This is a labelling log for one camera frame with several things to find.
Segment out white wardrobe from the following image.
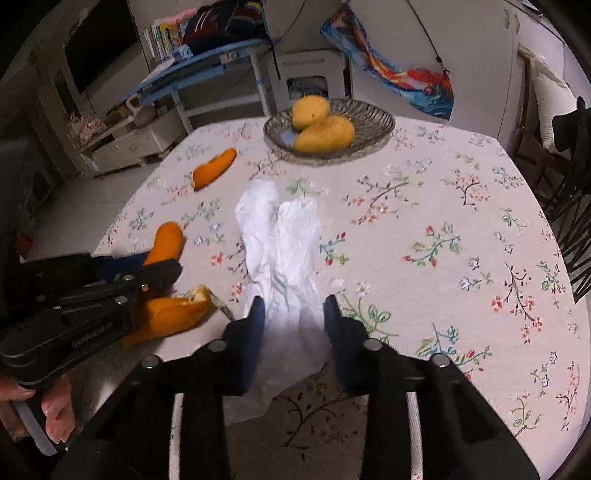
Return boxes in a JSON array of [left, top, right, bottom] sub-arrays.
[[346, 0, 525, 153]]

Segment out floral tablecloth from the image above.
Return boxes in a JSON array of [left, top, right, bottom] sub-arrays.
[[69, 115, 583, 480]]

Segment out large orange fruit peel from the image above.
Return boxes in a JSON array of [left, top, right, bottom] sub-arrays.
[[121, 285, 220, 349]]

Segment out yellow mango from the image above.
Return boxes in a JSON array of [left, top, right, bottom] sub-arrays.
[[292, 95, 331, 131], [293, 115, 356, 153]]

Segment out white television cabinet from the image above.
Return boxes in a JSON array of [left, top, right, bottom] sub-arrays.
[[76, 108, 185, 178]]

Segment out black slatted chair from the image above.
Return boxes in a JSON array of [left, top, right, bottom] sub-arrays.
[[538, 152, 591, 303]]

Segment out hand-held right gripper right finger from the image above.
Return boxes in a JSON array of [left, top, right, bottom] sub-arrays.
[[322, 294, 541, 480]]

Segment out white pillow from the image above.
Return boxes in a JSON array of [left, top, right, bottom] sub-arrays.
[[529, 55, 578, 153]]

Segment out black cloth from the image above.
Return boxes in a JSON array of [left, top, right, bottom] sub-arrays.
[[551, 97, 591, 153]]

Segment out white plastic bag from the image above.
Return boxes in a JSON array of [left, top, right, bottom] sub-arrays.
[[224, 179, 328, 425]]

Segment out white jug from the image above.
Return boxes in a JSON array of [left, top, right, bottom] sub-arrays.
[[127, 96, 155, 125]]

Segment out pink patterned box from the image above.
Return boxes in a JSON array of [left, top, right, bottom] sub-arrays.
[[67, 115, 100, 141]]

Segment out dark striped backpack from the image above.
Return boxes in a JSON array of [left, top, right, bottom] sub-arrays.
[[178, 0, 282, 79]]

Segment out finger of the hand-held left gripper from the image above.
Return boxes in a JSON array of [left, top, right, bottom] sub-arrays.
[[18, 251, 146, 301], [55, 258, 182, 319]]

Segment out wooden chair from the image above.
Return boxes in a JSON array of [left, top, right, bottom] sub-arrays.
[[515, 46, 573, 185]]

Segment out person's left hand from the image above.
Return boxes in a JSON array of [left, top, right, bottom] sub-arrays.
[[0, 371, 77, 446]]

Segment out colourful printed bag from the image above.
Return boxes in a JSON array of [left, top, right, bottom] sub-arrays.
[[320, 6, 455, 121]]

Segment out blue study desk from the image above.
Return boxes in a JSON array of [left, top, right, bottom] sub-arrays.
[[137, 38, 282, 132]]

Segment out glass fruit plate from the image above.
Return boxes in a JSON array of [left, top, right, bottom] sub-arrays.
[[263, 98, 397, 160]]

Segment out black hanging cord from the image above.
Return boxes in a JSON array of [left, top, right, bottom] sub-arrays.
[[406, 0, 451, 77]]

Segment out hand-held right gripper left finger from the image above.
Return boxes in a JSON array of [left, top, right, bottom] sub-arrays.
[[51, 295, 266, 480]]

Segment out row of books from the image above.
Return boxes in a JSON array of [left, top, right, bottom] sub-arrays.
[[143, 18, 185, 63]]

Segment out white plastic stool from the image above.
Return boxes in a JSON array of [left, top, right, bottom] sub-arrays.
[[272, 50, 349, 116]]

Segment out black television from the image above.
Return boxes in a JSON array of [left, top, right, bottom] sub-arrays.
[[64, 0, 139, 95]]

